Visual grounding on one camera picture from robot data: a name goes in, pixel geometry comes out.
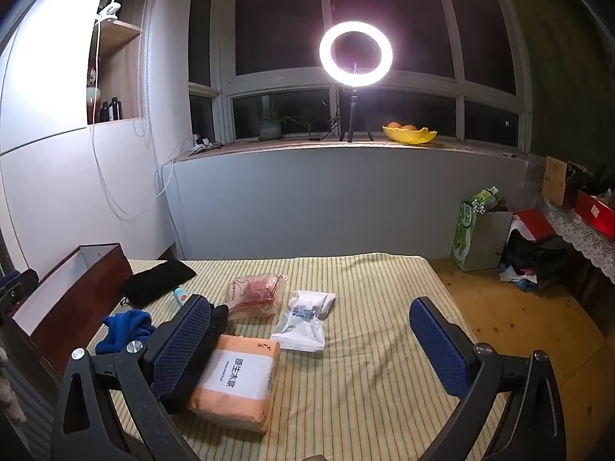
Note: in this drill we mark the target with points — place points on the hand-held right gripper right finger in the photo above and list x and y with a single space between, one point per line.
437 345

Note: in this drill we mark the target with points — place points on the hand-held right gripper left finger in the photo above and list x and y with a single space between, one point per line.
182 341

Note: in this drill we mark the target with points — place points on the small pale blue bottle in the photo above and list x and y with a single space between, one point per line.
180 295

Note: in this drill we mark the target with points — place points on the blue cloth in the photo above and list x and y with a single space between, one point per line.
125 329

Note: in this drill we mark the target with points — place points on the brown storage box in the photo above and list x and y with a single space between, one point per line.
81 307

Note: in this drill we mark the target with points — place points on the orange tissue pack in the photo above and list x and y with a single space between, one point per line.
240 384

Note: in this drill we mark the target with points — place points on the person's left forearm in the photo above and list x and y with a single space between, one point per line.
7 389

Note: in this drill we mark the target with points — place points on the black pouch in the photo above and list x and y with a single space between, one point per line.
158 278

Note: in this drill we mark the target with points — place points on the striped bed sheet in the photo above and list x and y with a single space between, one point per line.
374 297

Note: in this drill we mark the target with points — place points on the red snack in clear bag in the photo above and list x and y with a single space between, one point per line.
254 295

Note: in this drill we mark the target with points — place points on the white plastic bag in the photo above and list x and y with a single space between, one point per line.
298 336

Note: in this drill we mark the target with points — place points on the grey cardboard box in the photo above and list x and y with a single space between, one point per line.
487 240

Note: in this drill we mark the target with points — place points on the green printed tissue pack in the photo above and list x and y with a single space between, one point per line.
463 230

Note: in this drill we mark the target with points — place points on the small white packet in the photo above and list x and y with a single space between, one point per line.
312 302

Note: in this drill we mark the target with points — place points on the pile of clothes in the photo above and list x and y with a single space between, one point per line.
533 254

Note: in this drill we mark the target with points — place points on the green carton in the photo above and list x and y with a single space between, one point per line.
485 197

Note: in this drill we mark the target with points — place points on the white lace tablecloth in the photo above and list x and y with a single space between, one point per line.
576 235

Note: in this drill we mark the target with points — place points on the dark bottle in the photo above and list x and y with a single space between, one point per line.
104 111
114 108

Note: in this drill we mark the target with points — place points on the white power strip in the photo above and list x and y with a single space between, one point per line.
199 141

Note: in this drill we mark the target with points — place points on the wooden window sill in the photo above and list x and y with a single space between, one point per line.
456 146

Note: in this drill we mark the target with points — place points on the brown cardboard piece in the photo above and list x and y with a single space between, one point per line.
556 182

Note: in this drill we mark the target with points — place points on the pale ceramic jar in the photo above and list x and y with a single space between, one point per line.
93 95

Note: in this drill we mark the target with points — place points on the red box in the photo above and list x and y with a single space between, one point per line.
596 211

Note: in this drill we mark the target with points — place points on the yellow fruit bowl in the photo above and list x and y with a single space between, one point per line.
408 137

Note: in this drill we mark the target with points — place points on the dark bag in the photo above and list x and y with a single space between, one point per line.
588 182

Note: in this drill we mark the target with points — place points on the potted plant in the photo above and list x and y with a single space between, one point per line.
270 129

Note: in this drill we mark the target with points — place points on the black tripod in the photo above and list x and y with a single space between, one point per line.
353 115

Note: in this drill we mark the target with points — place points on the white framed window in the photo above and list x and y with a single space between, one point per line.
278 81

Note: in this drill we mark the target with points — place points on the wooden wall shelf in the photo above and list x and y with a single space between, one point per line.
120 38

